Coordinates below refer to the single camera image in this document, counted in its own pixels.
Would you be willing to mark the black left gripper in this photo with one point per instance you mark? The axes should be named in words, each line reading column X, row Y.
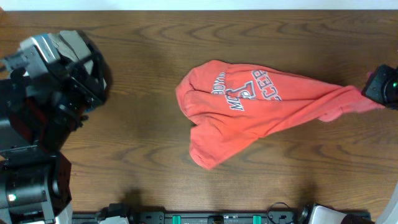
column 91, row 90

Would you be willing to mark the red soccer t-shirt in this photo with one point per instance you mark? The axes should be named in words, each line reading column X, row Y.
column 233, row 105

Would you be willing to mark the khaki folded shirt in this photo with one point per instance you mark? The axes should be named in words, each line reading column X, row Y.
column 76, row 58

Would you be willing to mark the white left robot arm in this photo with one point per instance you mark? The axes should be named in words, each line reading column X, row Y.
column 35, row 175

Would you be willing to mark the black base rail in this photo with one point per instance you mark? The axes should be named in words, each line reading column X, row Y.
column 211, row 218

